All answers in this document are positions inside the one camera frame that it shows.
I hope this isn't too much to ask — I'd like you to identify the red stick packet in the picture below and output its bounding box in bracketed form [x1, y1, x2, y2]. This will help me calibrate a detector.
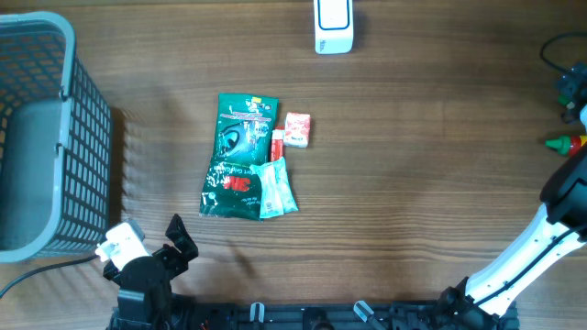
[270, 126, 285, 161]

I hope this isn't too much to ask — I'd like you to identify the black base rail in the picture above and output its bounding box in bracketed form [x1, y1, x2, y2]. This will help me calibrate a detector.
[160, 301, 433, 330]

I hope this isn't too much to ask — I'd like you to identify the grey plastic mesh basket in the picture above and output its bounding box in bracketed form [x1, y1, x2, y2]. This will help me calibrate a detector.
[1, 12, 114, 263]

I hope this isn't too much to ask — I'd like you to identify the orange sauce bottle green cap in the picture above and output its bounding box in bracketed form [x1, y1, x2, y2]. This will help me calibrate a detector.
[545, 135, 586, 157]

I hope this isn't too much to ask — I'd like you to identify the green 3M product pouch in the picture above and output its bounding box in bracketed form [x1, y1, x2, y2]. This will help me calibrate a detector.
[200, 93, 279, 220]

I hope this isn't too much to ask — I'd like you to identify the pale teal packet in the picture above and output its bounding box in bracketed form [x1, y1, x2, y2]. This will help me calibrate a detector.
[249, 158, 299, 219]

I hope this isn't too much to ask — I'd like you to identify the black left camera cable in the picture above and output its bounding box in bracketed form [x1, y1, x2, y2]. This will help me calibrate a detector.
[0, 254, 100, 299]

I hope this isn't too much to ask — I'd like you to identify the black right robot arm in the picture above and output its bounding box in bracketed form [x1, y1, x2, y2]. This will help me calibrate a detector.
[430, 146, 586, 329]

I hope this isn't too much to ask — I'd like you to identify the small red white packet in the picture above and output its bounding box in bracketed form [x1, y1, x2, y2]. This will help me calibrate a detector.
[283, 113, 311, 148]

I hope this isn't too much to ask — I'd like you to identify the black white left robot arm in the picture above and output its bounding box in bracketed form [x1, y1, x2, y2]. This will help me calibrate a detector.
[95, 214, 199, 329]

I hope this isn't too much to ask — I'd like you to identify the white barcode scanner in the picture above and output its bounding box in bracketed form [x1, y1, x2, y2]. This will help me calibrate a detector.
[314, 0, 354, 55]

